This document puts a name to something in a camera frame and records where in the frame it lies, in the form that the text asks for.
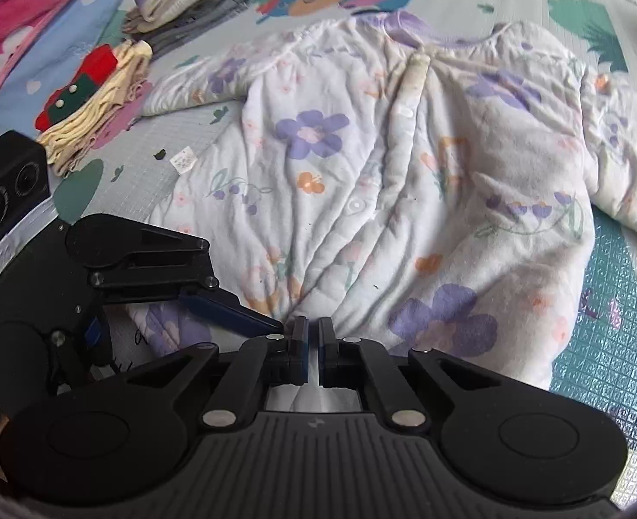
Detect white floral quilted baby garment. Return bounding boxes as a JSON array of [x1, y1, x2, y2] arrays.
[[142, 12, 637, 388]]

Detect red green yellow folded clothes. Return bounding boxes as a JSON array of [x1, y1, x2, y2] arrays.
[[35, 41, 153, 177]]

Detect small white paper tag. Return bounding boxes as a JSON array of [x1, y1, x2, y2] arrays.
[[170, 147, 198, 175]]

